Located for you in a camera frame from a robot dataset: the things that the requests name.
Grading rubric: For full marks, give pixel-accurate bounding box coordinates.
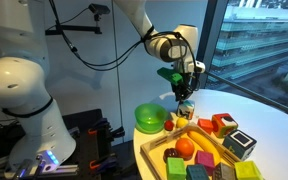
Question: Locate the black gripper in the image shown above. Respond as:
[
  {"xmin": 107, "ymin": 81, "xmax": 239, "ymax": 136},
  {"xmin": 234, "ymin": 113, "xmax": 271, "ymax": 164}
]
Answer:
[{"xmin": 170, "ymin": 71, "xmax": 199, "ymax": 103}]

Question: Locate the soft cube with green triangle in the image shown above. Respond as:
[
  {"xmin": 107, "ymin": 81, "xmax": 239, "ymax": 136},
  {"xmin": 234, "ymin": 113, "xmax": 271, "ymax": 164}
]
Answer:
[{"xmin": 177, "ymin": 99, "xmax": 196, "ymax": 120}]

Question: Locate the small orange block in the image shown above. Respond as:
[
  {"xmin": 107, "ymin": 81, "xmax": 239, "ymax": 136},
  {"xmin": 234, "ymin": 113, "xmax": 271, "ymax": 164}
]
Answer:
[{"xmin": 197, "ymin": 117, "xmax": 215, "ymax": 135}]

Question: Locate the wooden tray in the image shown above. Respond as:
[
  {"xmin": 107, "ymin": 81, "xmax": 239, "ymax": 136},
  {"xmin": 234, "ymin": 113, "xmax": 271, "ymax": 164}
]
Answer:
[{"xmin": 139, "ymin": 122, "xmax": 248, "ymax": 180}]

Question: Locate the pink block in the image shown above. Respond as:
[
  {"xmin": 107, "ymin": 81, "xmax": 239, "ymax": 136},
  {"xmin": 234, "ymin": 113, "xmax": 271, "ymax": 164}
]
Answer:
[{"xmin": 194, "ymin": 150, "xmax": 216, "ymax": 176}]

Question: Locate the green block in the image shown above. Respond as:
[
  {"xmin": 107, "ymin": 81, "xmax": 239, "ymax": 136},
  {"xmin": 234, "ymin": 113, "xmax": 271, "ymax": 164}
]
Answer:
[{"xmin": 165, "ymin": 157, "xmax": 187, "ymax": 180}]

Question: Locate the blue block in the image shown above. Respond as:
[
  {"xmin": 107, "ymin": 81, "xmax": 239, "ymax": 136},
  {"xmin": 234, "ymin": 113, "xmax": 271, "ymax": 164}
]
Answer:
[{"xmin": 185, "ymin": 163, "xmax": 210, "ymax": 180}]

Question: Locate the grey block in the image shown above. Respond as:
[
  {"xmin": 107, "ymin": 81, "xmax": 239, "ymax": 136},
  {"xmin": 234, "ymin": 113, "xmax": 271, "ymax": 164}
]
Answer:
[{"xmin": 212, "ymin": 162, "xmax": 237, "ymax": 180}]

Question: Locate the lime yellow block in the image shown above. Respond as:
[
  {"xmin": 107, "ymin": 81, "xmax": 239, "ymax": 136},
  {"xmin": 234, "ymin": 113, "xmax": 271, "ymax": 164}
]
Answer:
[{"xmin": 234, "ymin": 160, "xmax": 263, "ymax": 180}]

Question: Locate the small red toy fruit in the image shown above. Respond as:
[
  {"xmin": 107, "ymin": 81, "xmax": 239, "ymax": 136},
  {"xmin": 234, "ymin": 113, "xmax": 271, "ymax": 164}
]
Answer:
[{"xmin": 163, "ymin": 119, "xmax": 175, "ymax": 132}]

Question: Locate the green plastic bowl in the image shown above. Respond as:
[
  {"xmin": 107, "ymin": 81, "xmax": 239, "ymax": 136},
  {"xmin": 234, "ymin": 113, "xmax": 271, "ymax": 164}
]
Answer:
[{"xmin": 134, "ymin": 102, "xmax": 169, "ymax": 135}]

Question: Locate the red orange soft cube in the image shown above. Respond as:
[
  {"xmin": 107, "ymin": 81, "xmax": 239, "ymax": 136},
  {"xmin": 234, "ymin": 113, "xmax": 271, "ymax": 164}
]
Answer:
[{"xmin": 211, "ymin": 112, "xmax": 239, "ymax": 139}]

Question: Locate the toy orange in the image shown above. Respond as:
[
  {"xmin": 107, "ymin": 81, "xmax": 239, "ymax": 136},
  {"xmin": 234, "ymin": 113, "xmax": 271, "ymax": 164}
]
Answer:
[{"xmin": 174, "ymin": 137, "xmax": 196, "ymax": 159}]

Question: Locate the yellow toy banana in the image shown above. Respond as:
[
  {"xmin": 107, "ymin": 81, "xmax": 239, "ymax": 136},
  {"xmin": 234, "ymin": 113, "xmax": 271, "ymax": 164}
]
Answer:
[{"xmin": 187, "ymin": 129, "xmax": 222, "ymax": 166}]

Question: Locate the dark red toy plum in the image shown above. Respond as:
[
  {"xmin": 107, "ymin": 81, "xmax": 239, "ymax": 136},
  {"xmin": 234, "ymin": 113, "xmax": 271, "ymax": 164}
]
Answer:
[{"xmin": 163, "ymin": 147, "xmax": 180, "ymax": 164}]

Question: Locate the window railing bar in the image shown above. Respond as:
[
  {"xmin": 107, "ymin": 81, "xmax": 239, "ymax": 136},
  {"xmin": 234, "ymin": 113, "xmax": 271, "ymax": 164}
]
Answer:
[{"xmin": 201, "ymin": 69, "xmax": 288, "ymax": 123}]

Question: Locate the dark teal soft cube four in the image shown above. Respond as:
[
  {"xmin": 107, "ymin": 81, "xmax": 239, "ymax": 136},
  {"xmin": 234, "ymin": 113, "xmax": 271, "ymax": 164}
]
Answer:
[{"xmin": 222, "ymin": 129, "xmax": 258, "ymax": 162}]

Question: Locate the black orange clamp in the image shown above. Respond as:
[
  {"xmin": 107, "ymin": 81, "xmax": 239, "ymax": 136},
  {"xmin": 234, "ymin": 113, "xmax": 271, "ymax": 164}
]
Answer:
[
  {"xmin": 87, "ymin": 118, "xmax": 126, "ymax": 142},
  {"xmin": 89, "ymin": 153, "xmax": 119, "ymax": 175}
]

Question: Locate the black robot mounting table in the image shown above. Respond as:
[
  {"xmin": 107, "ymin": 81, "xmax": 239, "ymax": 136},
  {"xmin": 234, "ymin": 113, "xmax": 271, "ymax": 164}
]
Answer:
[{"xmin": 0, "ymin": 108, "xmax": 139, "ymax": 180}]

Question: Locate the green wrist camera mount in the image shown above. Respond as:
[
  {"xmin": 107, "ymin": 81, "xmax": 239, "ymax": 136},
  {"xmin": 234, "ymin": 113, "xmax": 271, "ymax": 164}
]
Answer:
[{"xmin": 156, "ymin": 67, "xmax": 184, "ymax": 85}]

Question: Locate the dark window frame pillar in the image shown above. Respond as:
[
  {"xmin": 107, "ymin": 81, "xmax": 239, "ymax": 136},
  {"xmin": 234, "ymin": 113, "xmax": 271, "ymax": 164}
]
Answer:
[{"xmin": 189, "ymin": 0, "xmax": 230, "ymax": 90}]

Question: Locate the thin hanging black cable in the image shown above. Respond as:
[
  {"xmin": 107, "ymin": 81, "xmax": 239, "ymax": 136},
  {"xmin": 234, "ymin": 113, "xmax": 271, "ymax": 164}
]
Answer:
[{"xmin": 111, "ymin": 0, "xmax": 126, "ymax": 134}]

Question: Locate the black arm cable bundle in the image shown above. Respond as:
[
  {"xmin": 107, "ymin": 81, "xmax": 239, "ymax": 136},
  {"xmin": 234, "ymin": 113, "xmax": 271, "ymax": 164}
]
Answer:
[{"xmin": 48, "ymin": 0, "xmax": 199, "ymax": 92}]

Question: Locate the black camera on stand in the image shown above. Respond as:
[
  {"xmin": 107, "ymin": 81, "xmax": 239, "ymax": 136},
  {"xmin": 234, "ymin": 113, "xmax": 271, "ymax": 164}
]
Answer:
[{"xmin": 88, "ymin": 3, "xmax": 112, "ymax": 22}]

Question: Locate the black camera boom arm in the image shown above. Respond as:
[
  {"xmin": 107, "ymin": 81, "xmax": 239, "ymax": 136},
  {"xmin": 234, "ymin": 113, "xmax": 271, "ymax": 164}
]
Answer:
[{"xmin": 0, "ymin": 24, "xmax": 103, "ymax": 47}]

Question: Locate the aluminium base frame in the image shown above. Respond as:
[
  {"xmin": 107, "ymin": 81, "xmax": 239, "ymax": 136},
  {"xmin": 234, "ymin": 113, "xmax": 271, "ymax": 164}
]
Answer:
[{"xmin": 0, "ymin": 159, "xmax": 79, "ymax": 180}]

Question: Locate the black looped strap cable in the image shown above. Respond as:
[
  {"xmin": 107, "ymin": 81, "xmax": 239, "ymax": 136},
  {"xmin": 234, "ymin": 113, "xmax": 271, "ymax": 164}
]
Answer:
[{"xmin": 0, "ymin": 96, "xmax": 54, "ymax": 120}]

